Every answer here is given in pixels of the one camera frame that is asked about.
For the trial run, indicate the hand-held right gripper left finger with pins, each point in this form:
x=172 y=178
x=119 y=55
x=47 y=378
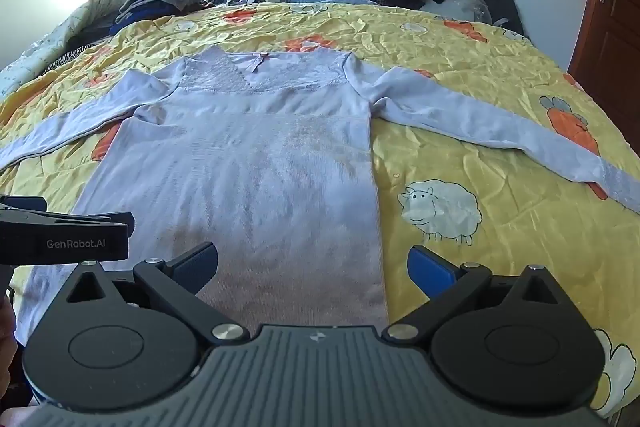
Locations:
x=197 y=267

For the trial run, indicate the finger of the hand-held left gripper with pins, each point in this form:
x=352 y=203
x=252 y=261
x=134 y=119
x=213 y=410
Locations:
x=75 y=219

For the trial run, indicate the stack of folded dark clothes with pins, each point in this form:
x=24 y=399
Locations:
x=155 y=2

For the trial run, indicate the brown wooden door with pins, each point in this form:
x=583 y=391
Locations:
x=610 y=32

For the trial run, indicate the light purple long-sleeve top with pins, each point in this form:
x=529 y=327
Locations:
x=250 y=167

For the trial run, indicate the black bag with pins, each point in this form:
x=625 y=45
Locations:
x=502 y=7

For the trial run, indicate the white patterned quilt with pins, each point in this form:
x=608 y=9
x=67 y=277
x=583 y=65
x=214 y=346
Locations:
x=55 y=37

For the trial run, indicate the yellow carrot and sheep quilt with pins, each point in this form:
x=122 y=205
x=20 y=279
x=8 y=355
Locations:
x=475 y=132

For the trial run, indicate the black white striped cloth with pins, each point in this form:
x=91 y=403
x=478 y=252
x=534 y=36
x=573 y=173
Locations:
x=65 y=57

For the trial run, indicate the clear plastic bag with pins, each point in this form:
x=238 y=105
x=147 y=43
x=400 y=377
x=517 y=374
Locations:
x=465 y=4

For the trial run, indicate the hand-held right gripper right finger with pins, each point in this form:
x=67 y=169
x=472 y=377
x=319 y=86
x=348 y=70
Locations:
x=430 y=269

